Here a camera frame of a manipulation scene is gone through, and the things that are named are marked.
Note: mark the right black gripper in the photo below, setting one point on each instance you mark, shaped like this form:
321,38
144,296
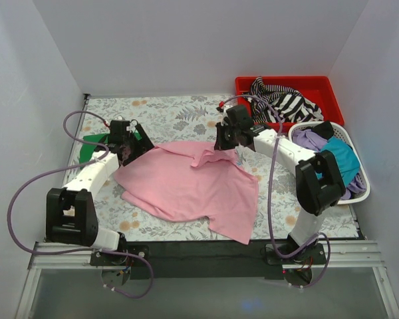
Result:
226,137

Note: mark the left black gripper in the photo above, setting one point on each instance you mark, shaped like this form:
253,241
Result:
133,148

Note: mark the pink t-shirt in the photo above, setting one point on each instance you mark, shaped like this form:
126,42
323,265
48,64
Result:
185,181

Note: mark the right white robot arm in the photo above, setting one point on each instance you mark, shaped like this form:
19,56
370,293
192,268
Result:
319,183

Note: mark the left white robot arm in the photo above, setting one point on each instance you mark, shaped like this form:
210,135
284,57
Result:
70,211

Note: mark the folded green t-shirt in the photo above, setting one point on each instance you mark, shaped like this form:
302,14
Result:
90,146

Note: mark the black white striped shirt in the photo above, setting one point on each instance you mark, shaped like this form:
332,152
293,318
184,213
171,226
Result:
289,103

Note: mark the lavender t-shirt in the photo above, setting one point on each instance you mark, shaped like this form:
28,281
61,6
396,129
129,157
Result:
309,140

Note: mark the black garment in basket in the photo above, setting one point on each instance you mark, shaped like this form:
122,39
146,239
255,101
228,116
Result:
324,130

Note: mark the red plastic bin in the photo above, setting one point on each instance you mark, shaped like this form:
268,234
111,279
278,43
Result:
317,89

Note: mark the white laundry basket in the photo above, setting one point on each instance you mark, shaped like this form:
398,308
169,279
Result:
359,189

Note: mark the teal t-shirt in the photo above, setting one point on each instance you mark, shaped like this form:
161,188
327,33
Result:
346,159

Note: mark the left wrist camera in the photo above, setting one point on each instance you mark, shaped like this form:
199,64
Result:
118,124

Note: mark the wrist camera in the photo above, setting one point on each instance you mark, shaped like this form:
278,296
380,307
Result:
118,124
223,108

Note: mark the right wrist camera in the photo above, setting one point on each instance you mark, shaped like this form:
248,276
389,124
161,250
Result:
223,108

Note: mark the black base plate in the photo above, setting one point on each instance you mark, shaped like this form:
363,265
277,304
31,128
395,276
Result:
221,259

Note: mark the aluminium frame rail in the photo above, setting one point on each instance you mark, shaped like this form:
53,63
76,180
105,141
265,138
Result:
353,283

